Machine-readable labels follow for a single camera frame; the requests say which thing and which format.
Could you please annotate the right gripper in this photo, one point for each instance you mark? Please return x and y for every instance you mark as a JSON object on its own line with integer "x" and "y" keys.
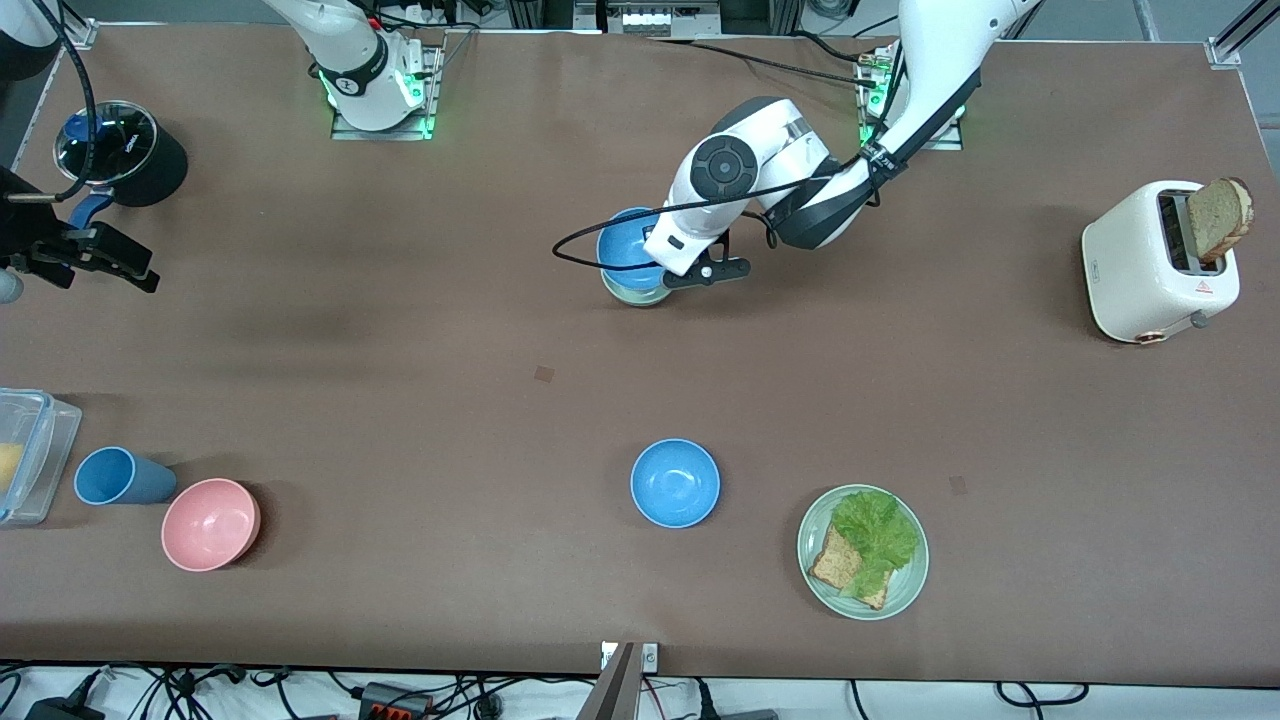
{"x": 22, "y": 243}

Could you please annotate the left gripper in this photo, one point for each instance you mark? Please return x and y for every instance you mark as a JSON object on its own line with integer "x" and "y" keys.
{"x": 647, "y": 231}

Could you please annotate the blue bowl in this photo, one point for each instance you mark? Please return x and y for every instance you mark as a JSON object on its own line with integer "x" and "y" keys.
{"x": 675, "y": 483}
{"x": 622, "y": 250}

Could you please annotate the light green bowl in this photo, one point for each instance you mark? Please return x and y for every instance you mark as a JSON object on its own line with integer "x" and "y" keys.
{"x": 630, "y": 296}

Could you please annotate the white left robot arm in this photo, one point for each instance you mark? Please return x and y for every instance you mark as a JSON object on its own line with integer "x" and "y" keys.
{"x": 940, "y": 60}

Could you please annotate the pink bowl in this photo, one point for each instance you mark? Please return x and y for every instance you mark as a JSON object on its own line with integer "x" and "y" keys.
{"x": 210, "y": 525}

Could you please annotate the glass lid blue knob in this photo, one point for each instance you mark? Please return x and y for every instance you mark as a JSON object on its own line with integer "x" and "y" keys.
{"x": 115, "y": 140}

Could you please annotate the clear plastic container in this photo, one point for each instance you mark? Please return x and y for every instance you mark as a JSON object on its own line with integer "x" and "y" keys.
{"x": 45, "y": 440}

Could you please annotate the blue cup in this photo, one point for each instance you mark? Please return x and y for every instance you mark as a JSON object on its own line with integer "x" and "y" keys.
{"x": 125, "y": 478}

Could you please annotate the yellow food piece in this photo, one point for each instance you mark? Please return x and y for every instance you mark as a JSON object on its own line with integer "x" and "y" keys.
{"x": 8, "y": 468}

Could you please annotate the white power strip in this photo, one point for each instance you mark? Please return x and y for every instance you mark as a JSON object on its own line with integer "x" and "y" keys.
{"x": 430, "y": 15}

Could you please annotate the green lettuce leaf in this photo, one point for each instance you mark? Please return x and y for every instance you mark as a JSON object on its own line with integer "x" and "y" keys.
{"x": 878, "y": 530}

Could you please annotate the brown bread slice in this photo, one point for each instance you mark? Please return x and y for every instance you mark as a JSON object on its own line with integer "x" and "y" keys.
{"x": 832, "y": 565}

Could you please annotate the light green plate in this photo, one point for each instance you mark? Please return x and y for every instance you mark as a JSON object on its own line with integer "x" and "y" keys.
{"x": 908, "y": 590}

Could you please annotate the white toaster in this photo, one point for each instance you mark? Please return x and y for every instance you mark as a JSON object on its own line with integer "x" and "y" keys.
{"x": 1125, "y": 270}

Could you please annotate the black power adapter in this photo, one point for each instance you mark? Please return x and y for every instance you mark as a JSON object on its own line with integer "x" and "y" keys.
{"x": 65, "y": 710}

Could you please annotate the black orange power strip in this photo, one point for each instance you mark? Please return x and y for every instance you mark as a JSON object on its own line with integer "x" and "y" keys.
{"x": 395, "y": 702}

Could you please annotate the brown toast slice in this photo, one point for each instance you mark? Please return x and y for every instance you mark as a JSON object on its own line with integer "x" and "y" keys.
{"x": 1220, "y": 215}

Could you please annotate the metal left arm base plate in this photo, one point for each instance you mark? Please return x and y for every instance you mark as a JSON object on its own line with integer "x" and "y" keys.
{"x": 950, "y": 145}

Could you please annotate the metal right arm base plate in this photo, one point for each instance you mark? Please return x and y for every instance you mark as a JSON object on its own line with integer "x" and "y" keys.
{"x": 385, "y": 134}

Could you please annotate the white metal bracket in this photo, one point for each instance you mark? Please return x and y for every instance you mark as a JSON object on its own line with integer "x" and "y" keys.
{"x": 650, "y": 657}

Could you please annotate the grey camera mount bar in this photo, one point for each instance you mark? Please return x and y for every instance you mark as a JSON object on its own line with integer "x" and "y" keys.
{"x": 612, "y": 690}

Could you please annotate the aluminium frame profile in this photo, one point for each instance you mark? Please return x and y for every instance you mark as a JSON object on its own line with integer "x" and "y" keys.
{"x": 1240, "y": 35}

